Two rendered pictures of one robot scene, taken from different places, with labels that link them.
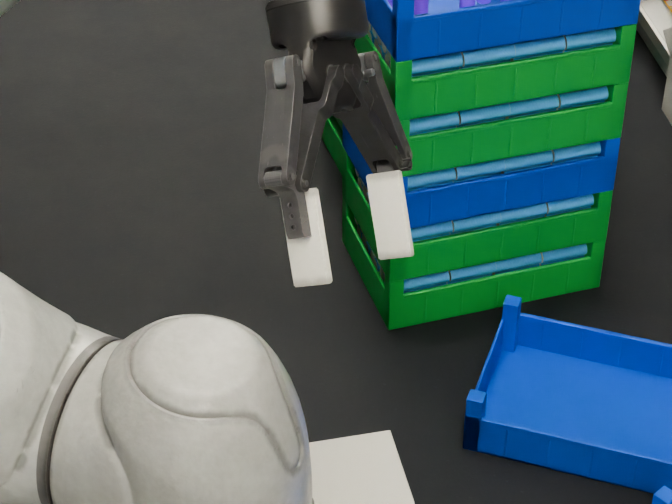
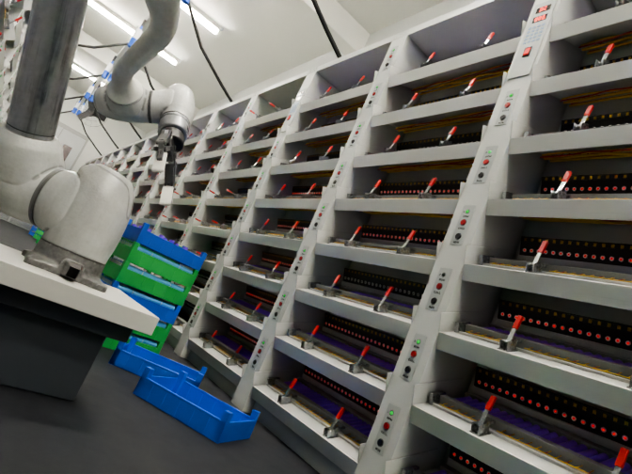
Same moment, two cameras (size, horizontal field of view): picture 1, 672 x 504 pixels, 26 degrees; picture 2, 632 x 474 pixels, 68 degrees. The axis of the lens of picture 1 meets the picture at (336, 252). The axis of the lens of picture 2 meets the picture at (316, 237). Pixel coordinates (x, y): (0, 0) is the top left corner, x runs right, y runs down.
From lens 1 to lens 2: 101 cm
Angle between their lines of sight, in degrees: 54
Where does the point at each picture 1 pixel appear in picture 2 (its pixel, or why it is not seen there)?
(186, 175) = not seen: hidden behind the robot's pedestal
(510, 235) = not seen: hidden behind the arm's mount
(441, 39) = (150, 242)
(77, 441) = (64, 175)
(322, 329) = not seen: hidden behind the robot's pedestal
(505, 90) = (159, 270)
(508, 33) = (167, 252)
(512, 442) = (129, 361)
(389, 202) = (167, 192)
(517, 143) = (154, 290)
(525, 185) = (150, 307)
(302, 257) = (157, 165)
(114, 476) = (74, 184)
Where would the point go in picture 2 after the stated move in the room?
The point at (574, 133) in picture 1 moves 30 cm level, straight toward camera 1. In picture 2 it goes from (170, 296) to (168, 300)
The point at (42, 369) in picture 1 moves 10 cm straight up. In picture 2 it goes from (59, 159) to (80, 124)
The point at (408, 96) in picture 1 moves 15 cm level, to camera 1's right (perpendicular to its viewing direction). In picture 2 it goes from (134, 254) to (170, 271)
